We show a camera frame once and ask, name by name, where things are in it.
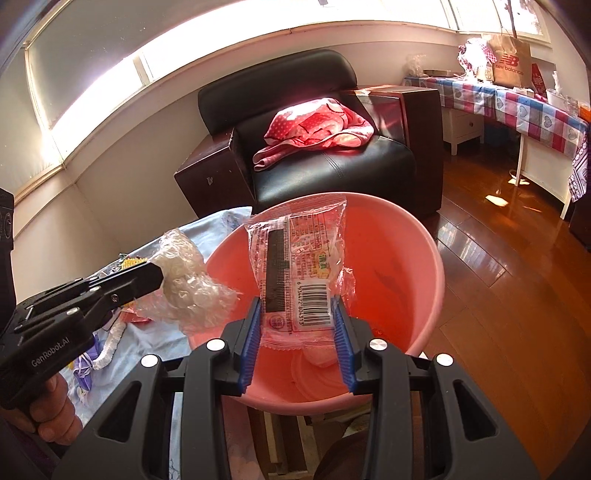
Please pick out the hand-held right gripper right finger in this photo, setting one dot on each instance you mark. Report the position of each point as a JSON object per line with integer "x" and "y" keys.
{"x": 344, "y": 353}

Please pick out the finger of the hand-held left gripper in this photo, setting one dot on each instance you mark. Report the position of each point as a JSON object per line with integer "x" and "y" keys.
{"x": 134, "y": 273}
{"x": 129, "y": 293}

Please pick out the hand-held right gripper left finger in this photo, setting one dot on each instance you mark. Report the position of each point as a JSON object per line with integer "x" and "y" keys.
{"x": 251, "y": 344}

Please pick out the yellow plastic scrubber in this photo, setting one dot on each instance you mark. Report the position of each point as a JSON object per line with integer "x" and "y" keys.
{"x": 134, "y": 263}

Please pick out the clear bubble wrap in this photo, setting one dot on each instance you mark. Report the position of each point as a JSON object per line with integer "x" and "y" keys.
{"x": 184, "y": 281}

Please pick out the clear snack wrapper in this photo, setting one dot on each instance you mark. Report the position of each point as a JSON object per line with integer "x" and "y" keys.
{"x": 304, "y": 258}

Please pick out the pink plastic basin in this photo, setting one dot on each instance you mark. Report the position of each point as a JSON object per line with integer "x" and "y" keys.
{"x": 392, "y": 258}

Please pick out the person's left hand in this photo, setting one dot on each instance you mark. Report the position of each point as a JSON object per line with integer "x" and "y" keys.
{"x": 53, "y": 406}

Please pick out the light blue cloth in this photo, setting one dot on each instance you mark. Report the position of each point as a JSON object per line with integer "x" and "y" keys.
{"x": 147, "y": 339}

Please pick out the wooden stand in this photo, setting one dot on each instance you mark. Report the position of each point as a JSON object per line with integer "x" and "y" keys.
{"x": 286, "y": 443}

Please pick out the black leather armchair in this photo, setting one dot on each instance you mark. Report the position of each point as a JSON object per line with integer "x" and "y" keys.
{"x": 360, "y": 161}

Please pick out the pink polka dot cloth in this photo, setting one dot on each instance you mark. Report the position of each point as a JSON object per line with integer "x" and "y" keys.
{"x": 314, "y": 124}

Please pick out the white drawer cabinet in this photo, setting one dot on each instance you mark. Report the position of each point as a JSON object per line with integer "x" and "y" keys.
{"x": 461, "y": 129}

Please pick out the white table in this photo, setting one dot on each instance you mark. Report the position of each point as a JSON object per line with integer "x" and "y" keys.
{"x": 545, "y": 161}

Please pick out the flat dark box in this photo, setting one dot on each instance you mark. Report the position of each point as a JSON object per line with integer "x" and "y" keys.
{"x": 438, "y": 72}

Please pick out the clear plastic bag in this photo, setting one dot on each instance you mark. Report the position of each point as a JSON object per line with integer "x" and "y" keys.
{"x": 415, "y": 64}

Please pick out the checked tablecloth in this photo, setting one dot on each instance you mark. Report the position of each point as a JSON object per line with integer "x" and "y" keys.
{"x": 531, "y": 115}

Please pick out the red checked gift bag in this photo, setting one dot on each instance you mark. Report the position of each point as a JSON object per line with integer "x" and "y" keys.
{"x": 473, "y": 57}

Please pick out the brown paper bag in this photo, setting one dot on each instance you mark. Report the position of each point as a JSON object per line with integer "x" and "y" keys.
{"x": 508, "y": 64}

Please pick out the white container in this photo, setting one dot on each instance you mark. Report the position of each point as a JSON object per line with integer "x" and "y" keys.
{"x": 555, "y": 96}

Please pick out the clear glass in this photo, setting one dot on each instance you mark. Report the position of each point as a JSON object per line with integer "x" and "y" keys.
{"x": 570, "y": 106}

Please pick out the red card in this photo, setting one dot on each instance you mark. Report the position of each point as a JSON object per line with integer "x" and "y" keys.
{"x": 538, "y": 78}

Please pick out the orange item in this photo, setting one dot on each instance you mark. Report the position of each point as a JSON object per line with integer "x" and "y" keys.
{"x": 585, "y": 114}

